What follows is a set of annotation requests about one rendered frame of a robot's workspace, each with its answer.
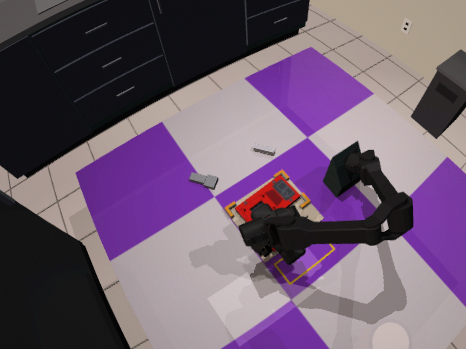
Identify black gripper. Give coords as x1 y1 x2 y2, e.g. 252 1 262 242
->
251 203 306 265

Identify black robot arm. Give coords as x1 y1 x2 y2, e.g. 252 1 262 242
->
238 148 414 257

